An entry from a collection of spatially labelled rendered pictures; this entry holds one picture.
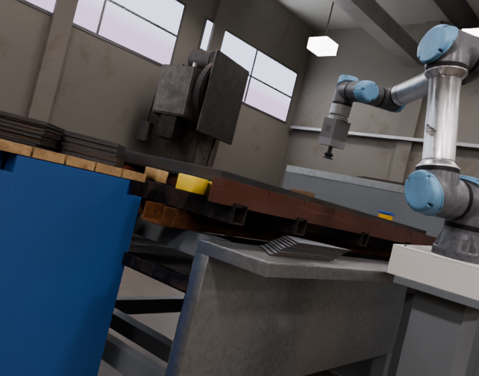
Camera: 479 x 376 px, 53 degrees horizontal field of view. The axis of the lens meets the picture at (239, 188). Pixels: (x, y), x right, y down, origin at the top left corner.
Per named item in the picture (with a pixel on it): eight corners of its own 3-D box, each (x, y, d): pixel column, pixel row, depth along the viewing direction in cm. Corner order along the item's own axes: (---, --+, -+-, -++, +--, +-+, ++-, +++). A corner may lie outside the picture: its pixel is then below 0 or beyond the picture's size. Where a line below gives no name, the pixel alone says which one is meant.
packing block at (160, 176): (142, 177, 157) (145, 166, 157) (154, 180, 161) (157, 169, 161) (154, 181, 153) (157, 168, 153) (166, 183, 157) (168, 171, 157)
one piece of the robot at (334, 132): (336, 112, 192) (325, 152, 193) (321, 106, 186) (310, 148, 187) (355, 114, 184) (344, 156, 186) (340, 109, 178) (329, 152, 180)
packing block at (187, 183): (174, 188, 121) (178, 172, 121) (189, 191, 125) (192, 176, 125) (191, 192, 117) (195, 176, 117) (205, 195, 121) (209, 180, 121)
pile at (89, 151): (-117, 109, 149) (-111, 90, 149) (11, 140, 180) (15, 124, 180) (-4, 138, 98) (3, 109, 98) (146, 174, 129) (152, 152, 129)
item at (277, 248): (230, 242, 117) (234, 226, 117) (312, 252, 147) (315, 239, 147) (271, 256, 109) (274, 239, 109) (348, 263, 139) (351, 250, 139)
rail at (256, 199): (207, 200, 115) (213, 176, 115) (425, 247, 240) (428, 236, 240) (219, 204, 113) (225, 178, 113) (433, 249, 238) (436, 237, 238)
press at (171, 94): (168, 220, 933) (208, 63, 938) (220, 238, 836) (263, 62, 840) (95, 209, 815) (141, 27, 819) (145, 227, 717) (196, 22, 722)
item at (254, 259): (195, 251, 110) (198, 238, 110) (401, 270, 210) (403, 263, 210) (265, 277, 97) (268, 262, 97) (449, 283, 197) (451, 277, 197)
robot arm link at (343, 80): (348, 73, 177) (335, 74, 185) (339, 103, 178) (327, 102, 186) (365, 79, 180) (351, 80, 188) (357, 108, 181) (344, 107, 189)
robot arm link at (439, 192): (471, 221, 131) (486, 29, 137) (430, 212, 125) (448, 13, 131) (437, 220, 142) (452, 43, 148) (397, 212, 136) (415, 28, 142)
